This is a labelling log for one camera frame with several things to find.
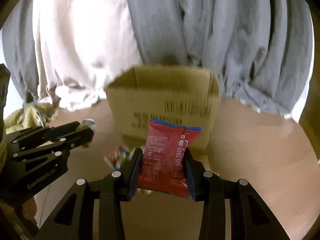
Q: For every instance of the brown cardboard box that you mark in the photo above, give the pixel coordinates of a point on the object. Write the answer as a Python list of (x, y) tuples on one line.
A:
[(182, 96)]

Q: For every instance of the red snack packet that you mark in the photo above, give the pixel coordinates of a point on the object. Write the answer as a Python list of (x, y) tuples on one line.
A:
[(162, 158)]

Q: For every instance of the silver snack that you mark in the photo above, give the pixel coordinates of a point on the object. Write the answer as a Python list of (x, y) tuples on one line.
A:
[(87, 123)]

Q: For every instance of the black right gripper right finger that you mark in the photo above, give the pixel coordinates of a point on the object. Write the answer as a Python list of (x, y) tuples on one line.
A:
[(250, 216)]

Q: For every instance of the grey curtain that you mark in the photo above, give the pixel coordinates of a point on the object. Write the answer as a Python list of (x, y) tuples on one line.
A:
[(260, 51)]

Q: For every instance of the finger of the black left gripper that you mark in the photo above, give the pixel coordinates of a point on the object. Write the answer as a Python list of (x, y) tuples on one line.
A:
[(49, 139)]

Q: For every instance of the colourful snack packet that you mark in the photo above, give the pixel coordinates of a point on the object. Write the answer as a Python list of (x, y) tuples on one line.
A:
[(117, 157)]

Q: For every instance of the white cream curtain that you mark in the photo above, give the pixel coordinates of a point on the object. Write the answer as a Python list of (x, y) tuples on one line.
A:
[(81, 46)]

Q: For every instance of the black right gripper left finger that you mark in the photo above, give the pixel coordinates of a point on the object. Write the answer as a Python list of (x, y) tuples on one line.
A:
[(72, 218)]

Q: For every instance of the yellow green cloth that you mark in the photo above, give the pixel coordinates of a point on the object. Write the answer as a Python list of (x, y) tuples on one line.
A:
[(29, 116)]

